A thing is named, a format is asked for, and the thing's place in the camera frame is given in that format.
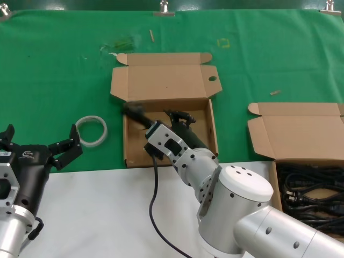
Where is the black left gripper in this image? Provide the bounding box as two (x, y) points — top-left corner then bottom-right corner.
(0, 123), (83, 217)

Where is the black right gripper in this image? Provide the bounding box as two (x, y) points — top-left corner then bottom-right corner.
(163, 109), (216, 158)

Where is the black power cable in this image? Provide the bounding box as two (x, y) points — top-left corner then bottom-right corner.
(122, 102), (155, 131)

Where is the cardboard box with holed flap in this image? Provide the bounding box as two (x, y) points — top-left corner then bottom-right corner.
(110, 52), (223, 169)

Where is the open brown cardboard box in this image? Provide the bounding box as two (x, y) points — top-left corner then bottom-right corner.
(247, 102), (344, 237)

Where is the white tape roll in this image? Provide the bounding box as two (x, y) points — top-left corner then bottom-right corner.
(75, 114), (109, 148)

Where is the green tablecloth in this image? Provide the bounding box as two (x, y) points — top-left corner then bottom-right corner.
(0, 10), (344, 174)

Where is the clear plastic wrapper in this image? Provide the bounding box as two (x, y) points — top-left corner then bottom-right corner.
(101, 34), (140, 56)

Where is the silver binder clip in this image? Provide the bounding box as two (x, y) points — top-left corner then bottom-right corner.
(319, 0), (342, 16)
(0, 5), (13, 22)
(153, 0), (175, 18)

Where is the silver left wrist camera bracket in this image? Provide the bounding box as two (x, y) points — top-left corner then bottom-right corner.
(0, 152), (21, 216)

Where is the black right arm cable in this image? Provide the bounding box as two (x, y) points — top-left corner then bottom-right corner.
(148, 150), (194, 258)

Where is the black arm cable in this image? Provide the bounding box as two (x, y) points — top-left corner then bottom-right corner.
(148, 150), (194, 258)
(26, 216), (44, 241)

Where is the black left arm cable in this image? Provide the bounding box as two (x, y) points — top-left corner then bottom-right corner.
(26, 216), (44, 241)

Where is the pile of black cables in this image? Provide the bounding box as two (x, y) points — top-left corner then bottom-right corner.
(276, 162), (344, 234)

